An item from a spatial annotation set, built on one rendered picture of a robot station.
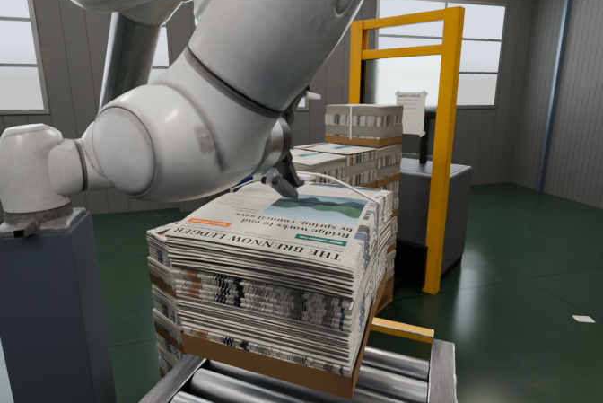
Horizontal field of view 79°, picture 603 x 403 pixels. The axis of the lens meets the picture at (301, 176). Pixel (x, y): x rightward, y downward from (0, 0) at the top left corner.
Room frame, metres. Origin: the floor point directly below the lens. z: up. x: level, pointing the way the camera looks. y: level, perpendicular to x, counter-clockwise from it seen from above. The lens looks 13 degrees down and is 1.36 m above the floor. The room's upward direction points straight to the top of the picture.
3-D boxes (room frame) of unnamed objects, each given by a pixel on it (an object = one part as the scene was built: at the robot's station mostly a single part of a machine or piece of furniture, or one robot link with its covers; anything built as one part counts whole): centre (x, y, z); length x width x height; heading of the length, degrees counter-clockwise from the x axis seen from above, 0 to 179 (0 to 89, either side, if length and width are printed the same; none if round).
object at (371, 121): (2.22, -0.38, 0.65); 0.39 x 0.30 x 1.29; 49
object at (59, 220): (0.95, 0.72, 1.03); 0.22 x 0.18 x 0.06; 15
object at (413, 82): (2.56, -0.67, 1.28); 0.57 x 0.01 x 0.65; 49
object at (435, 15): (2.55, -0.66, 1.82); 0.75 x 0.06 x 0.06; 49
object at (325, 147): (1.99, -0.18, 1.06); 0.37 x 0.28 x 0.01; 48
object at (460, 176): (2.83, -0.91, 0.40); 0.70 x 0.55 x 0.80; 49
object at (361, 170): (2.00, -0.18, 0.95); 0.38 x 0.29 x 0.23; 48
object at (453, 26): (2.33, -0.91, 0.93); 0.09 x 0.09 x 1.85; 49
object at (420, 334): (0.82, -0.10, 0.81); 0.43 x 0.03 x 0.02; 69
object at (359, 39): (2.77, -0.41, 0.93); 0.09 x 0.09 x 1.85; 49
